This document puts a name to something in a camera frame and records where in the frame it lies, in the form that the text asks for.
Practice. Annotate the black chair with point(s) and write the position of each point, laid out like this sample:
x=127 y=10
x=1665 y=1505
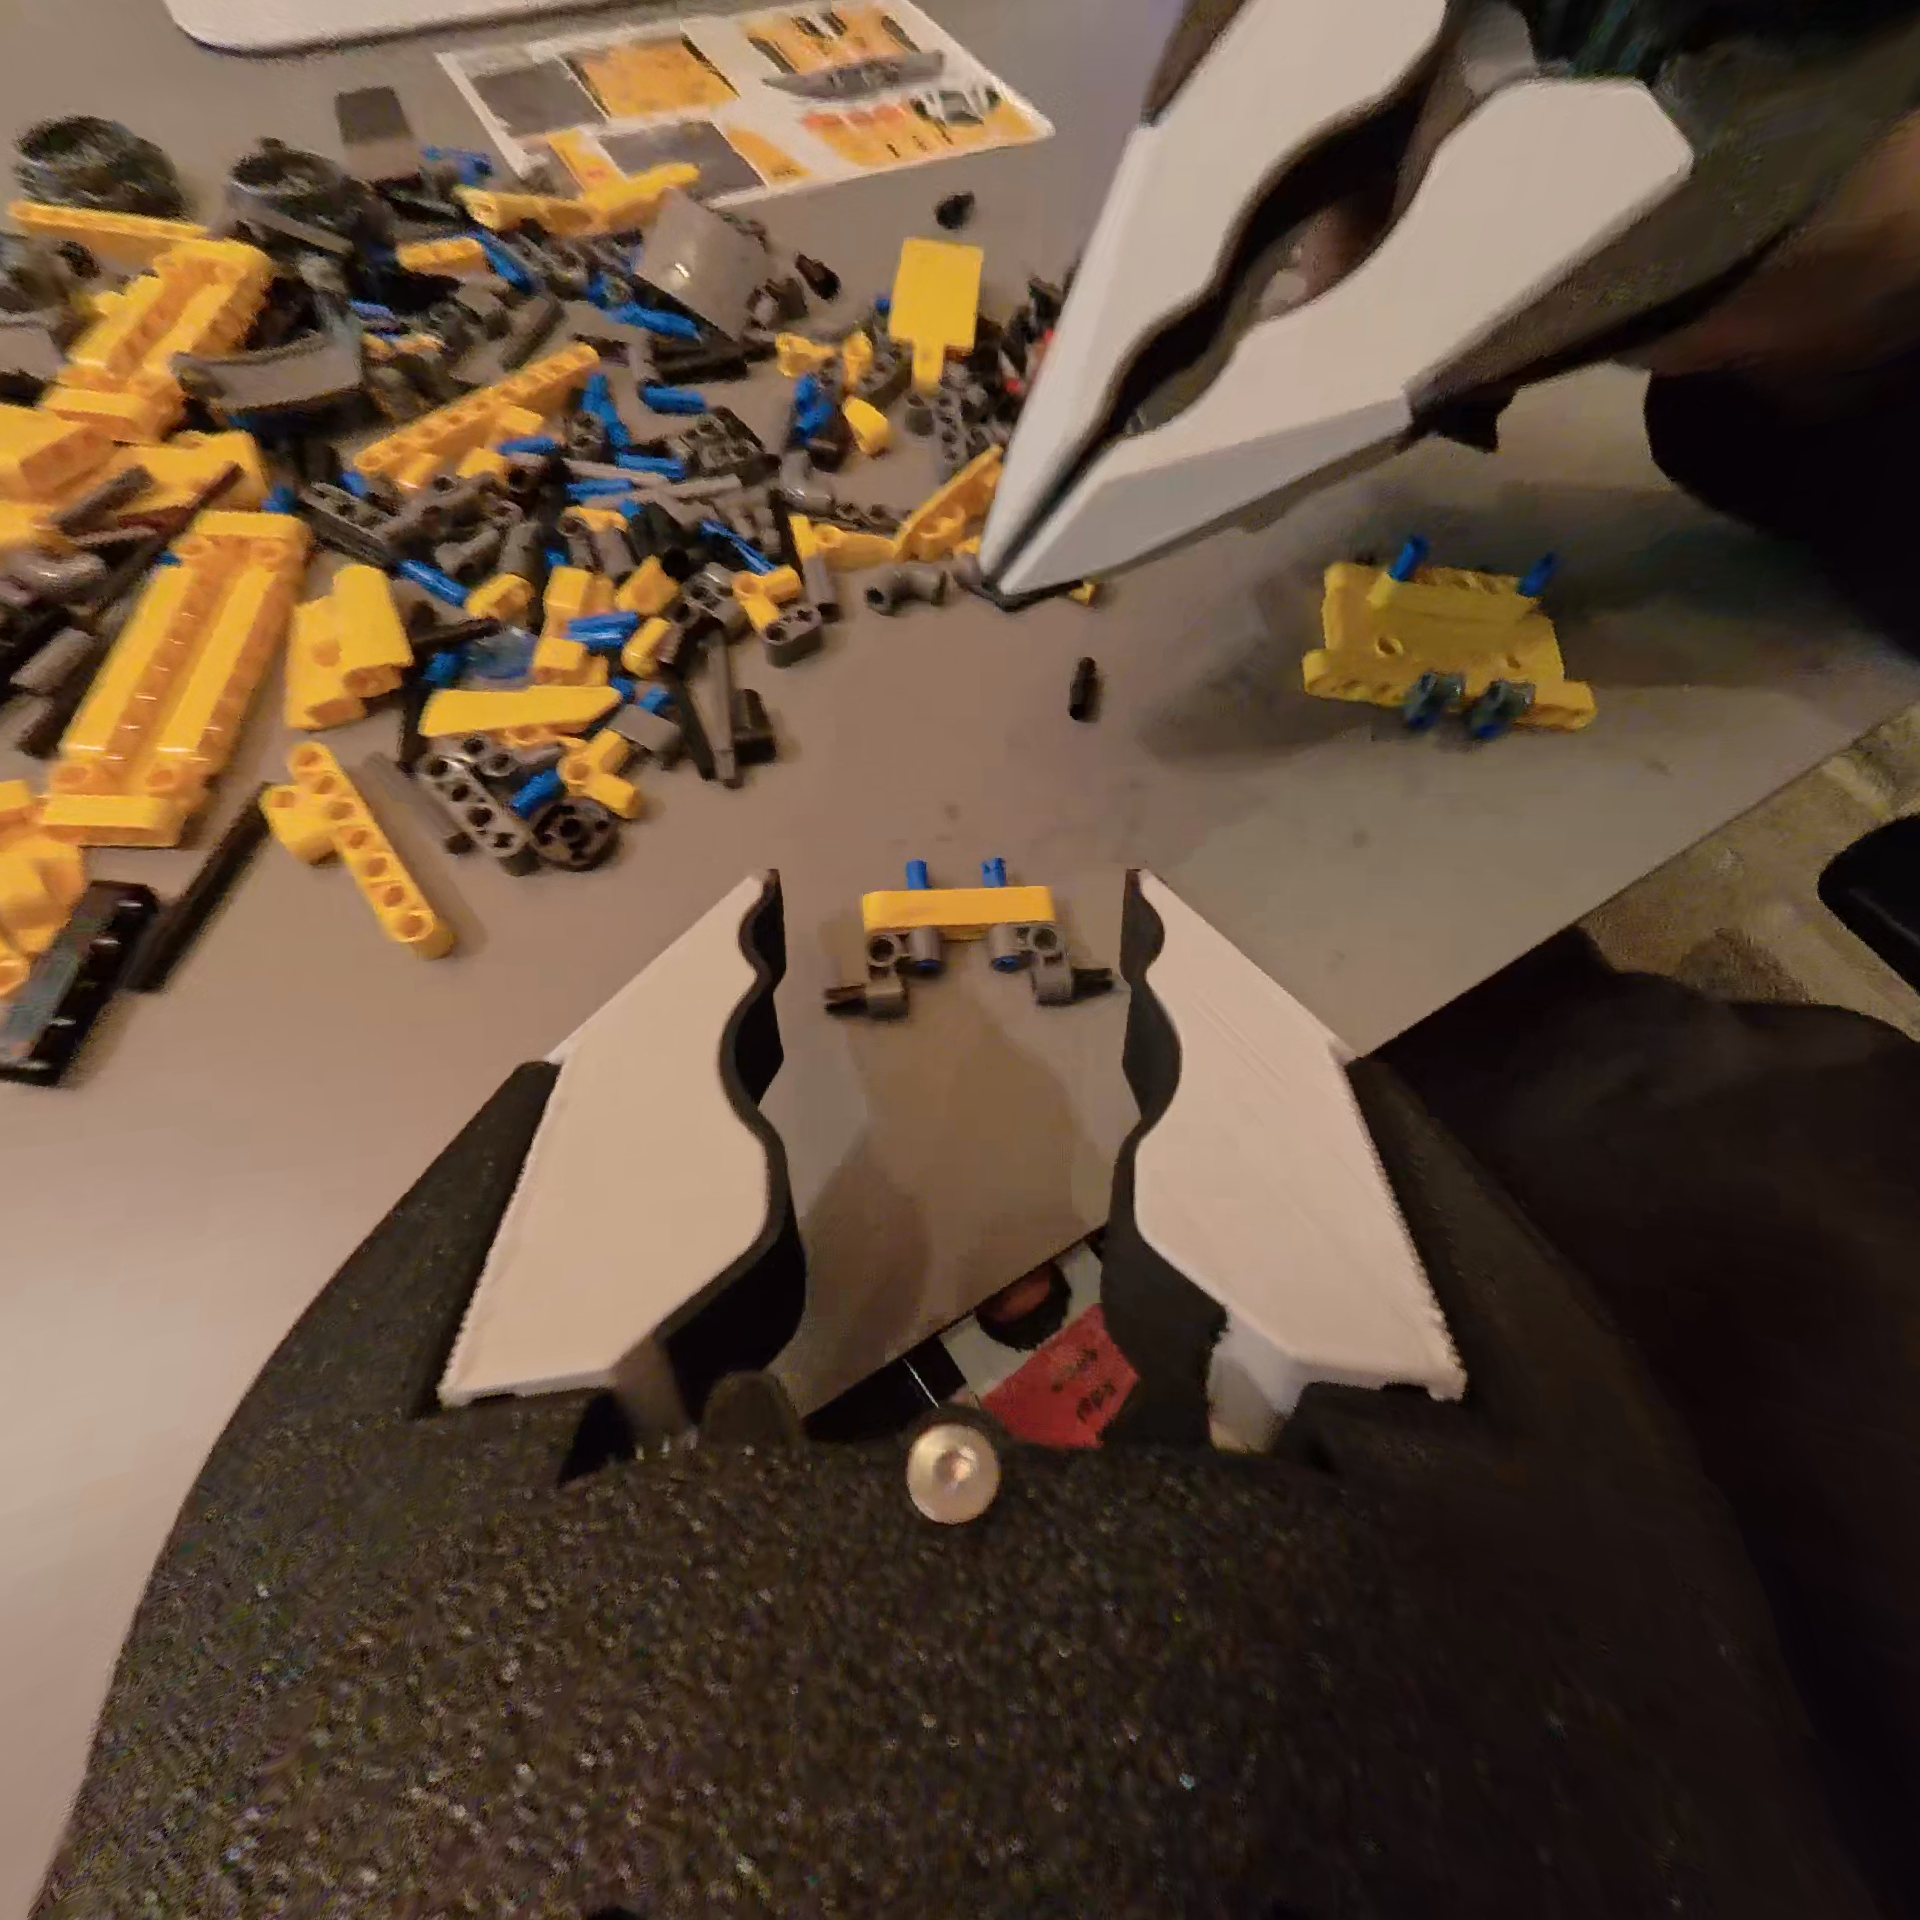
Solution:
x=1882 y=902

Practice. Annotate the yellow curved panel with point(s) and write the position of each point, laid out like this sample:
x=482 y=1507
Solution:
x=939 y=293

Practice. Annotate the yellow beam with blue pins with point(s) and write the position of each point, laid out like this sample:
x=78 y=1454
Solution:
x=961 y=905

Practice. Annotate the red printed packet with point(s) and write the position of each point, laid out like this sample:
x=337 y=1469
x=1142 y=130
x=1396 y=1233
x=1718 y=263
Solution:
x=1074 y=1389

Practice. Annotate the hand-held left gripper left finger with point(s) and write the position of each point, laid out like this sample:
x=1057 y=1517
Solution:
x=629 y=1170

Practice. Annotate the printed instruction sheet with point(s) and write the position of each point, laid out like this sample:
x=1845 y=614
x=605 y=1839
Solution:
x=675 y=77

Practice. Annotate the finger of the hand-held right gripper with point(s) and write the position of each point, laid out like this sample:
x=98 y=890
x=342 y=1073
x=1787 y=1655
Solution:
x=1426 y=301
x=1202 y=182

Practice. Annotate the person's dark knit clothing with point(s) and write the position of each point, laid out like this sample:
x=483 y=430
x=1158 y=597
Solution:
x=1724 y=1275

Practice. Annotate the yellow frame assembly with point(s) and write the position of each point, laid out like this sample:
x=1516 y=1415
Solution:
x=1442 y=645

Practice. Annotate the grey curved panel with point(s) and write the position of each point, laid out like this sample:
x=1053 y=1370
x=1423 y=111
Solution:
x=703 y=263

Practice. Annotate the pale rounded board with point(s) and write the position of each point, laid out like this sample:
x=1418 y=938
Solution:
x=377 y=19

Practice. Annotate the person's right hand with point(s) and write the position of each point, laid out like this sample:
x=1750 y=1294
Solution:
x=1829 y=254

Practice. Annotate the pile of toy building parts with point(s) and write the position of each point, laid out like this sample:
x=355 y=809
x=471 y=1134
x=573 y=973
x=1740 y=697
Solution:
x=166 y=674

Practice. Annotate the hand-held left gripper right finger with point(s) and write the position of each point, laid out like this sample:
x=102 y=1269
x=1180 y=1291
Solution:
x=1291 y=1185

